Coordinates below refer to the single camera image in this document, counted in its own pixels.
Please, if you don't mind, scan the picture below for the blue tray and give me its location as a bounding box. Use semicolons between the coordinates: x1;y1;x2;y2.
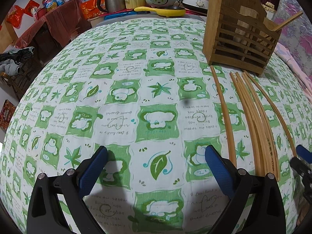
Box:
104;8;137;21

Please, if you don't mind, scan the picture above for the pink floral blanket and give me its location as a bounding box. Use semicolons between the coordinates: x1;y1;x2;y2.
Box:
262;0;312;117

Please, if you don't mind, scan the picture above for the pile of dark clothes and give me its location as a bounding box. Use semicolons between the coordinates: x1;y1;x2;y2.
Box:
0;46;36;76

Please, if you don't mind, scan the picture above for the red patterned box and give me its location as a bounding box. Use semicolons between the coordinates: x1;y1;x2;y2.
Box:
0;99;17;130

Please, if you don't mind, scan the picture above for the white electric cooker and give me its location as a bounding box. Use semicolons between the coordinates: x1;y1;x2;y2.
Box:
182;0;210;14

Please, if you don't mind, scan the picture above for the red plastic sheet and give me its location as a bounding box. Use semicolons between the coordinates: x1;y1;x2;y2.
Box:
16;19;56;51

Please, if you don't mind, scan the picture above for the green printed tablecloth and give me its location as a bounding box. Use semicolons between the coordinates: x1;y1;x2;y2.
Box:
0;15;312;234

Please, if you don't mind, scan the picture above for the stainless steel kettle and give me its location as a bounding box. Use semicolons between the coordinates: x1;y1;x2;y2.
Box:
97;0;126;14

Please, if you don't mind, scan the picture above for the crumpled red paper decoration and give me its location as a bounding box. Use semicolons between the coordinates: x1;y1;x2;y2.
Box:
7;5;25;28

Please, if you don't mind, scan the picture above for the wicker chair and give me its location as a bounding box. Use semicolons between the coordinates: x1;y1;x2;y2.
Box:
0;72;25;100

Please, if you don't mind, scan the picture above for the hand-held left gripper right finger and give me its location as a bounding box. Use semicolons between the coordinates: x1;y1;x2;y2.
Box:
205;145;285;234

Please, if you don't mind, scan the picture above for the square red paper decoration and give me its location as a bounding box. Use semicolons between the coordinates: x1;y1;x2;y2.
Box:
24;0;41;17

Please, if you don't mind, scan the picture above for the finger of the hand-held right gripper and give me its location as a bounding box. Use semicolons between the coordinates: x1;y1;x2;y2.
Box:
297;145;312;161
291;156;312;195

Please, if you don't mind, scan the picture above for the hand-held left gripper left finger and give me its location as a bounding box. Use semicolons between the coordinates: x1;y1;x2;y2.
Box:
27;146;110;234

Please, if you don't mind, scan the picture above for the red cloth covered side table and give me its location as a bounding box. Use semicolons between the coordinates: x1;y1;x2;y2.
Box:
44;0;92;44

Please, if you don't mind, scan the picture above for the yellow frying pan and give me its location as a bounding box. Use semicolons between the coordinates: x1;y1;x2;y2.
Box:
134;6;187;17

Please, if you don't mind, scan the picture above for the wooden chopstick holder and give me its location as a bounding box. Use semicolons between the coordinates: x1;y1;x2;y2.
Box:
202;0;282;78

